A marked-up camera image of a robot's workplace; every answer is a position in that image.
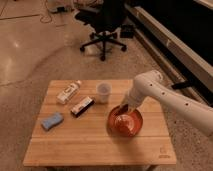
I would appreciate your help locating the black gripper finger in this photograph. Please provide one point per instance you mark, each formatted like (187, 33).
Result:
(123, 109)

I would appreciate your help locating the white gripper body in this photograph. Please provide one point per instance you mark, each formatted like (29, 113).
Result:
(131, 100)

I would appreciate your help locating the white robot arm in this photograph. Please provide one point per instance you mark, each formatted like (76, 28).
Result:
(149, 84)

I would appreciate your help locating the brown ceramic bowl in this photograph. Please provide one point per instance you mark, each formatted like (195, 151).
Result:
(124, 124)

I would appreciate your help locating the clear plastic cup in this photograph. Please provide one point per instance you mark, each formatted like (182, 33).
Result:
(103, 91)

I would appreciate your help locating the wooden table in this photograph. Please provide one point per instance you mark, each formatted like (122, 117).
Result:
(86, 141)

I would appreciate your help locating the white plastic bottle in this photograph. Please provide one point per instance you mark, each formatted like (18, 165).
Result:
(64, 96)

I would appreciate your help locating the black box on floor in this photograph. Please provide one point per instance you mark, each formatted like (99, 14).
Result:
(127, 31)

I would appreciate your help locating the blue sponge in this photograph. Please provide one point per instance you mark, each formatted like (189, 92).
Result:
(52, 121)

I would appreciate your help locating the black office chair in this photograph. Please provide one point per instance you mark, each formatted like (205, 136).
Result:
(104, 20)

